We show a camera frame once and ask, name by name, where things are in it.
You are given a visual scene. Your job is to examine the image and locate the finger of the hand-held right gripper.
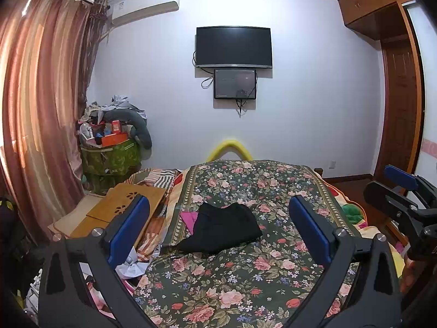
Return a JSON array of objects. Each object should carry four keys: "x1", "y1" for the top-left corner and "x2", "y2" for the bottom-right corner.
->
[
  {"x1": 384, "y1": 165, "x2": 437, "y2": 210},
  {"x1": 364, "y1": 181, "x2": 416, "y2": 223}
]

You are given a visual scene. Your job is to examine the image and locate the pink cloth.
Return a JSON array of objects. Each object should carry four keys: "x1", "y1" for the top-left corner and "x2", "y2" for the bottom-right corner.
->
[{"x1": 180, "y1": 211, "x2": 199, "y2": 237}]

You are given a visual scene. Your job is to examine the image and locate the black bag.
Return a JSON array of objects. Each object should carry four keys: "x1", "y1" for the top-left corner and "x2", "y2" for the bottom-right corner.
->
[{"x1": 0, "y1": 195, "x2": 32, "y2": 247}]

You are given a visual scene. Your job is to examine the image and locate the yellow padded arch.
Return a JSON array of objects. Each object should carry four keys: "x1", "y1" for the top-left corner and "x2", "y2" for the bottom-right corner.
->
[{"x1": 206, "y1": 138, "x2": 254, "y2": 162}]

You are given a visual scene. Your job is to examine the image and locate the wooden lap table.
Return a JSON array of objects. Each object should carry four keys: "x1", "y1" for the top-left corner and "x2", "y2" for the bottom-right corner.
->
[{"x1": 69, "y1": 182, "x2": 169, "y2": 239}]

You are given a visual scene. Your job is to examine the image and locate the black pants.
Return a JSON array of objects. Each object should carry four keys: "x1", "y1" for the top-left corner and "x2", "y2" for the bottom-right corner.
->
[{"x1": 177, "y1": 202, "x2": 263, "y2": 255}]

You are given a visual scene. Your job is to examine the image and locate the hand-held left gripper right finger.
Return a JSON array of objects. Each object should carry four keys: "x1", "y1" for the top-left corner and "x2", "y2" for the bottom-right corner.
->
[{"x1": 288, "y1": 195, "x2": 403, "y2": 328}]

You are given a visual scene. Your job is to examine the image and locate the black cable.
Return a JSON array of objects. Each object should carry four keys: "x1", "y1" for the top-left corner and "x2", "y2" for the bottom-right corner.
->
[
  {"x1": 201, "y1": 66, "x2": 215, "y2": 89},
  {"x1": 235, "y1": 88, "x2": 257, "y2": 118}
]

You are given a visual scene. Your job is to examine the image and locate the small black wall monitor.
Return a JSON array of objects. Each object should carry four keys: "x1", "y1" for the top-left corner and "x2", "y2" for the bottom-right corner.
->
[{"x1": 213, "y1": 69, "x2": 258, "y2": 101}]

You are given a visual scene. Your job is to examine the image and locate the heap of crumpled clothes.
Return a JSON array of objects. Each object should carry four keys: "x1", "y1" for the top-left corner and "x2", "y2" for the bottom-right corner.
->
[{"x1": 77, "y1": 92, "x2": 147, "y2": 134}]

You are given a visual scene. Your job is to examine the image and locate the yellow cartoon fleece blanket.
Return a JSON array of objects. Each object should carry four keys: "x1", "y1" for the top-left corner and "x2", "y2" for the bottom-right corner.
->
[{"x1": 320, "y1": 174, "x2": 415, "y2": 291}]

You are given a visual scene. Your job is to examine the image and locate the white plastic bag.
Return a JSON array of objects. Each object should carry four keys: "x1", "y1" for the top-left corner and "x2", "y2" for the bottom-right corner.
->
[{"x1": 115, "y1": 249, "x2": 151, "y2": 280}]

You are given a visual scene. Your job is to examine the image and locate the black wall television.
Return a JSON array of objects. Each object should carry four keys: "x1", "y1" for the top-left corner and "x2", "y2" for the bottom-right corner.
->
[{"x1": 194, "y1": 25, "x2": 273, "y2": 69}]

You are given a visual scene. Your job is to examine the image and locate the white air conditioner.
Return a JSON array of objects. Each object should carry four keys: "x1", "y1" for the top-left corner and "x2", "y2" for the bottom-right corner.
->
[{"x1": 107, "y1": 0, "x2": 180, "y2": 28}]

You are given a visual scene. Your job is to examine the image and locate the brown wooden wardrobe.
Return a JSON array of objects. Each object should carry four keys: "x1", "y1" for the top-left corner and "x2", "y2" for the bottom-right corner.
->
[{"x1": 336, "y1": 0, "x2": 427, "y2": 186}]

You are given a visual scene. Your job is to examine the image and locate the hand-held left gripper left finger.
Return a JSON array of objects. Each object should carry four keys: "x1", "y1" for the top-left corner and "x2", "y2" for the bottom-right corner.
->
[{"x1": 37, "y1": 194, "x2": 152, "y2": 328}]

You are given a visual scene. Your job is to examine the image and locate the striped cloth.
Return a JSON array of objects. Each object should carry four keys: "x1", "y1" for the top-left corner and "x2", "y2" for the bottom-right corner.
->
[{"x1": 127, "y1": 167, "x2": 177, "y2": 192}]

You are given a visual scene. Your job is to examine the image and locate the orange box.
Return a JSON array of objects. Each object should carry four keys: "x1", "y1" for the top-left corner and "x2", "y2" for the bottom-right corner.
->
[{"x1": 100, "y1": 133, "x2": 129, "y2": 148}]

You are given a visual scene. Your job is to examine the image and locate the green patterned storage box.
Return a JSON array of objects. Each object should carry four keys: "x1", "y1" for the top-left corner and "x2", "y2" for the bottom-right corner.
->
[{"x1": 79, "y1": 138, "x2": 143, "y2": 192}]

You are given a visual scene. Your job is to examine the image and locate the dark floral blanket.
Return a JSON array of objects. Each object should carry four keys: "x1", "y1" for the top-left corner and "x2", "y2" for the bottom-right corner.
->
[{"x1": 133, "y1": 159, "x2": 363, "y2": 328}]

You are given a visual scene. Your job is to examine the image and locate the grey plush toy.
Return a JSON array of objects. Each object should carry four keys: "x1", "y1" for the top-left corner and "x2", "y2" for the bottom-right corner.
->
[{"x1": 102, "y1": 109, "x2": 153, "y2": 150}]

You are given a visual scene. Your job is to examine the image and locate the pink curtain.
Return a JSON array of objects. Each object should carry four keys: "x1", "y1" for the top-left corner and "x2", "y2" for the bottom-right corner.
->
[{"x1": 0, "y1": 0, "x2": 110, "y2": 244}]

